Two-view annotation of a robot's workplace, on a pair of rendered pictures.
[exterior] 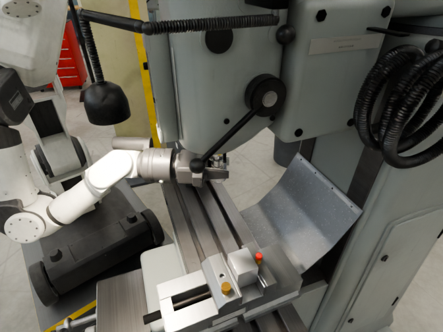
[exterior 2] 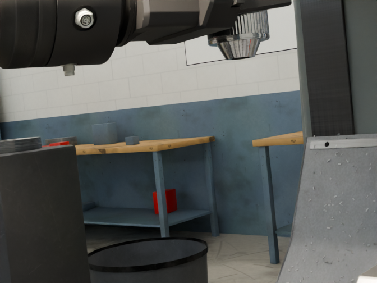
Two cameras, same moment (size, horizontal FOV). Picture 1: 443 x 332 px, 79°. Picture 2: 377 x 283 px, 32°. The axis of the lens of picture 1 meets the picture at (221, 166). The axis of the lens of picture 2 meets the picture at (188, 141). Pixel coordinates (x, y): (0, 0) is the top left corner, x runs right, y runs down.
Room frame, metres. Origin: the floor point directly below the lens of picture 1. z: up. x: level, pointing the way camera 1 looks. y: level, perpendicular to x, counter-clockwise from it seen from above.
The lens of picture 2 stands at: (0.13, 0.30, 1.16)
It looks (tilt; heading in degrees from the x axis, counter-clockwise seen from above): 3 degrees down; 330
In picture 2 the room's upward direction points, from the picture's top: 6 degrees counter-clockwise
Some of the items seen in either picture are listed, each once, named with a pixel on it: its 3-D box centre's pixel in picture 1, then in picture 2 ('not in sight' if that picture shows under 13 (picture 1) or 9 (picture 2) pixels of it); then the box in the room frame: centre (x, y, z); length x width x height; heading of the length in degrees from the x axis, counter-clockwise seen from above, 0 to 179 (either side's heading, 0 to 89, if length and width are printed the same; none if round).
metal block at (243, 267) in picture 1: (242, 267); not in sight; (0.37, -0.05, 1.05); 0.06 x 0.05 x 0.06; 22
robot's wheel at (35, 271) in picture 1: (43, 283); not in sight; (0.65, 0.80, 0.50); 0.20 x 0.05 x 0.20; 38
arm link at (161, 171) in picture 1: (180, 166); (122, 2); (0.54, 0.10, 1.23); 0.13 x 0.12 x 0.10; 178
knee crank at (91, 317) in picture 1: (80, 321); not in sight; (0.48, 0.56, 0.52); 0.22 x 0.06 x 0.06; 110
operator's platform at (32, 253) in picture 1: (103, 255); not in sight; (1.01, 0.74, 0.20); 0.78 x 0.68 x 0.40; 38
